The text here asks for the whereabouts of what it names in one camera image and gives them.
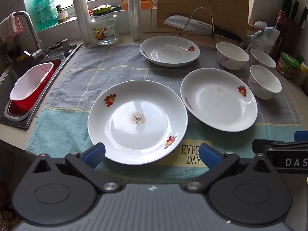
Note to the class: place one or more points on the white fruit print plate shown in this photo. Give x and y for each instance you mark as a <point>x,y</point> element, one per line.
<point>168,51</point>

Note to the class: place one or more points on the small potted plant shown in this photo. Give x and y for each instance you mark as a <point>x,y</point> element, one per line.
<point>63,16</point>

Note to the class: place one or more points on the white plastic bag roll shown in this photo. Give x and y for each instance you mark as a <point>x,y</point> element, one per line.
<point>81,16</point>

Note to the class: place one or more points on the steel sink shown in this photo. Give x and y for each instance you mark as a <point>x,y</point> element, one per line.
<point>6,77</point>

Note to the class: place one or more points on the wooden cutting board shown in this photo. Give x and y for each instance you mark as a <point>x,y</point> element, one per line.
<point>216,2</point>

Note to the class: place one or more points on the plastic bags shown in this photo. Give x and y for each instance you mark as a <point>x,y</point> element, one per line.
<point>262,38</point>

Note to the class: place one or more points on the pink cloth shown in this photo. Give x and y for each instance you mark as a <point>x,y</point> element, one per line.
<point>10,28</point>

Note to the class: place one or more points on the knife block with knives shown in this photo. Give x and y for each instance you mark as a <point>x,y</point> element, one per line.
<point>291,36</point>

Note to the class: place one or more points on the grey and blue checked towel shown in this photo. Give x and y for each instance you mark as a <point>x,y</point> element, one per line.
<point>72,89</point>

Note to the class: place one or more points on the clear cling film roll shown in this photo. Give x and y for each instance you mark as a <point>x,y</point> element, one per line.
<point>134,12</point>

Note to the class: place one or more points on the glass jar with yellow lid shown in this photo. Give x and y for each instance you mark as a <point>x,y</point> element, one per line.
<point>104,31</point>

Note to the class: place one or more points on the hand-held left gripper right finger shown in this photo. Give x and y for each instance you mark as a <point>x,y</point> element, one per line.
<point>208,156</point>

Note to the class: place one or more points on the white plate with large stain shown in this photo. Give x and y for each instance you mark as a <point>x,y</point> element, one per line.
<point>125,115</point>

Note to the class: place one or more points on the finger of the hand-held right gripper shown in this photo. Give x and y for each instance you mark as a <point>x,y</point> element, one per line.
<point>300,136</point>
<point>261,145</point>

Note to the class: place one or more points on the white bowl with pink flowers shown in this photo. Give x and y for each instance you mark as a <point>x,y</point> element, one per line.
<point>263,57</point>
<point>262,89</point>
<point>228,60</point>

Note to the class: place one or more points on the white plate with small spot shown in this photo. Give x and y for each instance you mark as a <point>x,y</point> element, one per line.
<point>216,105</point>

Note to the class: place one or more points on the green detergent bottle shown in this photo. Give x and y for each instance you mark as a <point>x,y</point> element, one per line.
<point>44,9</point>

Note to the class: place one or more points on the grey draining tray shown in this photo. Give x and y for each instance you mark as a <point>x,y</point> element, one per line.
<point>16,116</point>

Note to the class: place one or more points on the jar with green lid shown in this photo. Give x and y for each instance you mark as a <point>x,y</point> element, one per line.
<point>287,68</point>

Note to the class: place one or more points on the steel faucet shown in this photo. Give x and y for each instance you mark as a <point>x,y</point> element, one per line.
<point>33,32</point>

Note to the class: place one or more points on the steel soap dispenser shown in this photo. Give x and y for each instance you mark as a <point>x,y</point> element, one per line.
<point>65,47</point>

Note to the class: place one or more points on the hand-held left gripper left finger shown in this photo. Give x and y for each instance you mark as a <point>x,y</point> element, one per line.
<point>95,155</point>

